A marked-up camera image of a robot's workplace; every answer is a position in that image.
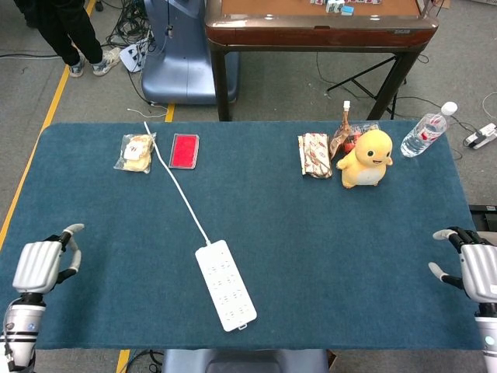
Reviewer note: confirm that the white adapter on floor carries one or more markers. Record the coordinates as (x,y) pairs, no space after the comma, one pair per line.
(481,136)

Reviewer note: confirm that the patterned folded cloth pack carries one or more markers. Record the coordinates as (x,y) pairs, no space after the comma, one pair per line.
(315,155)

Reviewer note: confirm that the blue table cloth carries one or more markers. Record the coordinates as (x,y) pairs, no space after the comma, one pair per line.
(248,241)

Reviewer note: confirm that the yellow plush duck toy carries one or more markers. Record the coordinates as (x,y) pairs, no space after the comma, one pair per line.
(366,159)

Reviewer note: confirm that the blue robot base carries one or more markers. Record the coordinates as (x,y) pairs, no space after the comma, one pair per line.
(182,54)

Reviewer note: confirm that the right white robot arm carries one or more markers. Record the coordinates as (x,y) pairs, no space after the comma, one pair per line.
(487,336)

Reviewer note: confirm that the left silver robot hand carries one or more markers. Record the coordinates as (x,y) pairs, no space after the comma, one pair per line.
(40,264)

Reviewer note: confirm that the clear plastic water bottle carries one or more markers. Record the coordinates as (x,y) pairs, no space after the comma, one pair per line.
(425,131)

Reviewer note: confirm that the brown sauce pouch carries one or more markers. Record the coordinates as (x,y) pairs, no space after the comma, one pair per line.
(341,134)

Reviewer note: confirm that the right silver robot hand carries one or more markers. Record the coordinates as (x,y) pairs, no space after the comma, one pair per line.
(471,268)

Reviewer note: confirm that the grey robot torso base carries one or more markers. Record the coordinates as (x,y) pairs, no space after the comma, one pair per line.
(244,361)

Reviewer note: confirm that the clear bag of biscuits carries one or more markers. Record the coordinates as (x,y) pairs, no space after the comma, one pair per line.
(134,152)

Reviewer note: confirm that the white floor power strip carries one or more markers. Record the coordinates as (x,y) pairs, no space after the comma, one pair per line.
(133,56)

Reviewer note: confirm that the person in black trousers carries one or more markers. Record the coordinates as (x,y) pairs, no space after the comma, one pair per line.
(70,35)

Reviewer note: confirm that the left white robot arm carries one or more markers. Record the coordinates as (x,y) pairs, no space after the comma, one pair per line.
(21,334)

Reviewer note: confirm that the clear pack of red snacks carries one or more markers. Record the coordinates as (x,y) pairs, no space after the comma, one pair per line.
(355,134)

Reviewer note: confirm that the red rectangular pad case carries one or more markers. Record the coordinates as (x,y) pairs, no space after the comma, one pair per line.
(184,151)

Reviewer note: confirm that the brown mahjong table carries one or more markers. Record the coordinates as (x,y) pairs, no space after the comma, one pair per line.
(322,35)

